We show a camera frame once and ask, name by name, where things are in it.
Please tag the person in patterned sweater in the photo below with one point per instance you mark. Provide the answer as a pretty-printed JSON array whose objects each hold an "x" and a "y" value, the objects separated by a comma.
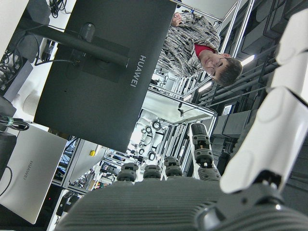
[{"x": 187, "y": 36}]

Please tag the black Huawei monitor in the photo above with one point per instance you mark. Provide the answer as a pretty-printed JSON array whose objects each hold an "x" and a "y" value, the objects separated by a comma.
[{"x": 96, "y": 96}]

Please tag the silver Huawei laptop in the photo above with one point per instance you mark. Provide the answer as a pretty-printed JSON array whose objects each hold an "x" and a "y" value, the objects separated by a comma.
[{"x": 31, "y": 168}]

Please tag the small black mounted camera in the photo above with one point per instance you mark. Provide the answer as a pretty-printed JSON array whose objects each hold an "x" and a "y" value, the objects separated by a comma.
[{"x": 180, "y": 111}]

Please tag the ceiling strip light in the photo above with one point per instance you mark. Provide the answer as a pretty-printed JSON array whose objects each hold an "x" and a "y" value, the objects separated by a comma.
[
  {"x": 205, "y": 86},
  {"x": 247, "y": 60}
]

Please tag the black monitor stand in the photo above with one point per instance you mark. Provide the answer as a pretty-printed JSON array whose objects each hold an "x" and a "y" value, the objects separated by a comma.
[{"x": 72, "y": 41}]

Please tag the grey flat box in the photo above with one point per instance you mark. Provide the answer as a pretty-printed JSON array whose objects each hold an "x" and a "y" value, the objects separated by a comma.
[{"x": 19, "y": 81}]

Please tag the aluminium profile cell frame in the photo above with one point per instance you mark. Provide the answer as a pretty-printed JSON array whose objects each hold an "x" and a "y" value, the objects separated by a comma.
[{"x": 213, "y": 122}]

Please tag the yellow push button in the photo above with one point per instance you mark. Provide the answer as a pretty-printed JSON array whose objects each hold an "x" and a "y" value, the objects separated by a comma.
[{"x": 91, "y": 153}]

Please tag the right white and grey robot hand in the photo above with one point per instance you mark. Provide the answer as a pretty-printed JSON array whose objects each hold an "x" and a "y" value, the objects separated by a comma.
[{"x": 156, "y": 207}]

